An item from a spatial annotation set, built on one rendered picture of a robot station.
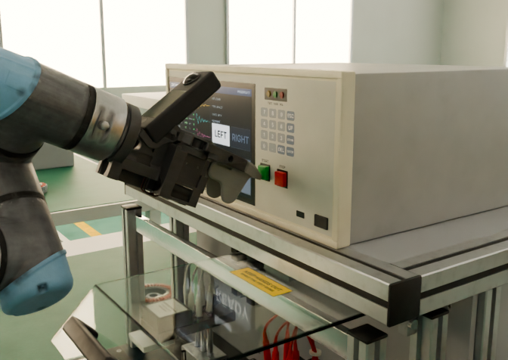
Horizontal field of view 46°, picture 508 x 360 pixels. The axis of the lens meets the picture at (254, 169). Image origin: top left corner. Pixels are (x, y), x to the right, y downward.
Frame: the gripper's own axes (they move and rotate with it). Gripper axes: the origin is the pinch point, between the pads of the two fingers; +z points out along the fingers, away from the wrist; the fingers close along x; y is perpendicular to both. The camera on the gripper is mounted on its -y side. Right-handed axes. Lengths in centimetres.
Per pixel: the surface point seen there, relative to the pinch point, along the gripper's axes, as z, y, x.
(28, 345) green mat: 2, 47, -55
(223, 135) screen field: 0.2, -3.7, -10.4
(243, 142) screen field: 0.4, -3.2, -5.2
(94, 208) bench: 47, 27, -153
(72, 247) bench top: 27, 36, -111
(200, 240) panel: 22.4, 15.2, -39.7
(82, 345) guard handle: -18.9, 23.2, 9.2
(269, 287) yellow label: 1.1, 13.0, 9.7
